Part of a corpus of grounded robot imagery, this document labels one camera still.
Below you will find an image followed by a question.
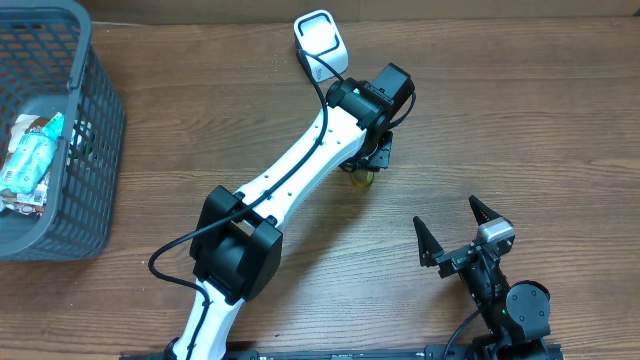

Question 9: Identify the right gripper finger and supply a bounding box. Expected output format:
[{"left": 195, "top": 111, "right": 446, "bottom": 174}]
[
  {"left": 469, "top": 195, "right": 501, "bottom": 225},
  {"left": 413, "top": 216, "right": 444, "bottom": 267}
]

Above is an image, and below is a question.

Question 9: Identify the yellow drink bottle silver cap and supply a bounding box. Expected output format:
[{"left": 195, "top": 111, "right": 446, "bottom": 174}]
[{"left": 350, "top": 169, "right": 375, "bottom": 188}]

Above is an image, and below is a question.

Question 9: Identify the mint green snack packet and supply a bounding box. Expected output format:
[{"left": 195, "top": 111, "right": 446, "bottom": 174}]
[{"left": 1, "top": 112, "right": 65, "bottom": 194}]

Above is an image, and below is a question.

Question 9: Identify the brown nut pouch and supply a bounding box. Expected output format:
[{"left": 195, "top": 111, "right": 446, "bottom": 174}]
[{"left": 1, "top": 114, "right": 50, "bottom": 217}]

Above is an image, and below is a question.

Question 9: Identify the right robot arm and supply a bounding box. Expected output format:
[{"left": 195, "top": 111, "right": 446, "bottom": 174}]
[{"left": 413, "top": 195, "right": 552, "bottom": 359}]

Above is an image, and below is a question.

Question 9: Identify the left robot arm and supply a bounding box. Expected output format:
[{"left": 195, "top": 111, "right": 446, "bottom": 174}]
[{"left": 163, "top": 63, "right": 415, "bottom": 359}]

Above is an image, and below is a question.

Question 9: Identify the white barcode scanner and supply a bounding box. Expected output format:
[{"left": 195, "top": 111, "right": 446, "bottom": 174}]
[{"left": 293, "top": 9, "right": 349, "bottom": 83}]

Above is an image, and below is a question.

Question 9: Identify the grey plastic shopping basket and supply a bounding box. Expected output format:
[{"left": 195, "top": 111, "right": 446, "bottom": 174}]
[{"left": 1, "top": 0, "right": 126, "bottom": 261}]

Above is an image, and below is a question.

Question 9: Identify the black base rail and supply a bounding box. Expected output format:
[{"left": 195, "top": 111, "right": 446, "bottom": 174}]
[{"left": 119, "top": 345, "right": 565, "bottom": 360}]

